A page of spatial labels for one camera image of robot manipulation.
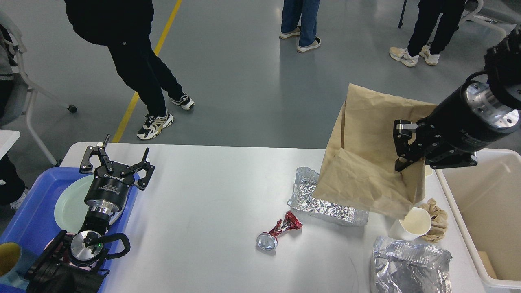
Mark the crushed red can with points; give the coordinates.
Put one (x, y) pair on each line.
(268, 241)

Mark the dark blue mug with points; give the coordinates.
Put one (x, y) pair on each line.
(14, 264)

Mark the brown paper bag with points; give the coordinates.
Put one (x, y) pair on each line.
(358, 168)

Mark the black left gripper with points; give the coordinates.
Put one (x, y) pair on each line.
(110, 189)

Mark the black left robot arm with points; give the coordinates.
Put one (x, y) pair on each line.
(74, 263)

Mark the white office chair right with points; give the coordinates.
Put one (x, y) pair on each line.
(489, 13)

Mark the white plastic bin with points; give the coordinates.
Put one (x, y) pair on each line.
(485, 200)

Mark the green plate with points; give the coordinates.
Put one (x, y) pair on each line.
(70, 209)

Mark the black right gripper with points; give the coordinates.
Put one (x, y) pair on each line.
(470, 119)

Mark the person in blue jeans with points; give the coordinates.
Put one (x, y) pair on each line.
(299, 18)

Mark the person in black clothes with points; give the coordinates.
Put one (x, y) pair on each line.
(124, 26)

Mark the person in black trousers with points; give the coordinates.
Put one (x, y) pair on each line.
(436, 24)

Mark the white office chair left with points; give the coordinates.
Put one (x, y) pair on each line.
(26, 91)

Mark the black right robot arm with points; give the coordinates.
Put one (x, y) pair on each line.
(501, 72)

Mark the crumpled aluminium foil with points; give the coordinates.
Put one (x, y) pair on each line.
(302, 199)

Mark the white office chair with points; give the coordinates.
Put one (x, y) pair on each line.
(26, 91)
(489, 13)

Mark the large white paper cup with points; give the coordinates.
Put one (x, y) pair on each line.
(416, 223)

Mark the silver plastic bag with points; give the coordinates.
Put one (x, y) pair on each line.
(405, 267)

